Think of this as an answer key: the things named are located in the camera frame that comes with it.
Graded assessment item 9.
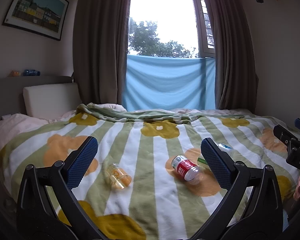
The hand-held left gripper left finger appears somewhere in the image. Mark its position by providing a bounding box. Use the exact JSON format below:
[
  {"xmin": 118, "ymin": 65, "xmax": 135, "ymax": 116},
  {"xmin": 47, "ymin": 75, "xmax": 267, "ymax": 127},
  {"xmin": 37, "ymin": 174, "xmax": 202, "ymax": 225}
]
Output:
[{"xmin": 16, "ymin": 136, "xmax": 108, "ymax": 240}]

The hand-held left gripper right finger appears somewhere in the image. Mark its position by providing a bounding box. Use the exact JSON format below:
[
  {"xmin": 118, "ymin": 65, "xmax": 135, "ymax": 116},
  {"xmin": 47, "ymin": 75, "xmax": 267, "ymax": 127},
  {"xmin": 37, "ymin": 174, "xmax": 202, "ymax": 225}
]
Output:
[{"xmin": 189, "ymin": 137, "xmax": 283, "ymax": 240}]

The orange cap clear bottle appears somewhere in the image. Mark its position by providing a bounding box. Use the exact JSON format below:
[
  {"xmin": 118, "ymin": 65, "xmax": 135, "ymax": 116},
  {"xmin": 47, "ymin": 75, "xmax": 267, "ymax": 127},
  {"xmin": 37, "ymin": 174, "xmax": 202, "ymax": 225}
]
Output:
[{"xmin": 106, "ymin": 163, "xmax": 132, "ymax": 190}]

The blue label plastic bottle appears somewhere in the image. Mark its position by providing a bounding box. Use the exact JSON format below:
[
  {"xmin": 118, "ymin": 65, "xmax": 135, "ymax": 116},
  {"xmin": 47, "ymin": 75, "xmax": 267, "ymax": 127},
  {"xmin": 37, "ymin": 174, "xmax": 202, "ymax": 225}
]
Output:
[{"xmin": 217, "ymin": 143, "xmax": 237, "ymax": 155}]

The red label plastic bottle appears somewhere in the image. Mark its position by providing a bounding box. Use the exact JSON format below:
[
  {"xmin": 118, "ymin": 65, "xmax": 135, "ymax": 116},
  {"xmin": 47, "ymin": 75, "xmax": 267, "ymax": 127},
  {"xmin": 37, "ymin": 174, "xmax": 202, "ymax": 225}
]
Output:
[{"xmin": 171, "ymin": 155, "xmax": 205, "ymax": 185}]

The striped flower print blanket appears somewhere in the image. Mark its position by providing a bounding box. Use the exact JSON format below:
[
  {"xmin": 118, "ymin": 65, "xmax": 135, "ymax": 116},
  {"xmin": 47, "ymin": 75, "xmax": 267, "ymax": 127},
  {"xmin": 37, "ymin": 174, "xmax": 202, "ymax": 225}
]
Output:
[{"xmin": 1, "ymin": 102, "xmax": 300, "ymax": 240}]

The white cushion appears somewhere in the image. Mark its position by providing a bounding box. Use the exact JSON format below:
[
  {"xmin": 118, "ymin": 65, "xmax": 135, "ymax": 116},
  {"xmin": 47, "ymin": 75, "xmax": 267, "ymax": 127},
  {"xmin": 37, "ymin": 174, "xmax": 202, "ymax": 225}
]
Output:
[{"xmin": 23, "ymin": 83, "xmax": 82, "ymax": 119}]

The white quilt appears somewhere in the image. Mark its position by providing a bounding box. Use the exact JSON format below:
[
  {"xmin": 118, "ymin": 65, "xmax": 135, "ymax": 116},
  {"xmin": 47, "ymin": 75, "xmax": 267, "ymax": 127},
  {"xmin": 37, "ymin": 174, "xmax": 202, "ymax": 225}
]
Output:
[{"xmin": 0, "ymin": 109, "xmax": 77, "ymax": 153}]

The light blue cloth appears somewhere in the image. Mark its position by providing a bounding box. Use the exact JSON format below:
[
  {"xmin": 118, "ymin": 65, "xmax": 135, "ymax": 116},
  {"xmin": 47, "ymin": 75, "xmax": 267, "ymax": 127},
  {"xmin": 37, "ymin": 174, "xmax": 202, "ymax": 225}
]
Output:
[{"xmin": 122, "ymin": 54, "xmax": 217, "ymax": 112}]

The brown curtain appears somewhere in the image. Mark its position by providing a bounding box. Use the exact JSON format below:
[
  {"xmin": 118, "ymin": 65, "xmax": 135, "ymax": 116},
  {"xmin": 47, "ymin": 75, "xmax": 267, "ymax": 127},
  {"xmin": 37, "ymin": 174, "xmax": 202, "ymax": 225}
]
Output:
[
  {"xmin": 73, "ymin": 0, "xmax": 133, "ymax": 106},
  {"xmin": 207, "ymin": 0, "xmax": 260, "ymax": 110}
]

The grey bed headboard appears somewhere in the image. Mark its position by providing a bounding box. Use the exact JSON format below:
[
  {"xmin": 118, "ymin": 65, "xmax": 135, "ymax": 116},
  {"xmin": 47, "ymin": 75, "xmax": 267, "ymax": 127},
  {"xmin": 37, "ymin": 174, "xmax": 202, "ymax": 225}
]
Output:
[{"xmin": 0, "ymin": 76, "xmax": 78, "ymax": 130}]

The blue toy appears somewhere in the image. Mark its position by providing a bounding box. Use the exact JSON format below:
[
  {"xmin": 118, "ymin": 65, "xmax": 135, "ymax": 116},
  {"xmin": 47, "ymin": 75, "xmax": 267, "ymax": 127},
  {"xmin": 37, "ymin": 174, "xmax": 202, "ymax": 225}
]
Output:
[{"xmin": 23, "ymin": 69, "xmax": 41, "ymax": 77}]

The window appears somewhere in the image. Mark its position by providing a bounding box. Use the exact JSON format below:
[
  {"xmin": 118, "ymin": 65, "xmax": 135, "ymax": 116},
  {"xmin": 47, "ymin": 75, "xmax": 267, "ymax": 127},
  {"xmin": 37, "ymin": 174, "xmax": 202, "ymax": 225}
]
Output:
[{"xmin": 127, "ymin": 0, "xmax": 216, "ymax": 59}]

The framed picture of houses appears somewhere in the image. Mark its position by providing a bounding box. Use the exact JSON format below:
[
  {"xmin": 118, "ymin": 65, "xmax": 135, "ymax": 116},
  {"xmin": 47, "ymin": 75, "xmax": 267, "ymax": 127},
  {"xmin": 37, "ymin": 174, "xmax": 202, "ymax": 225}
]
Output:
[{"xmin": 2, "ymin": 0, "xmax": 70, "ymax": 41}]

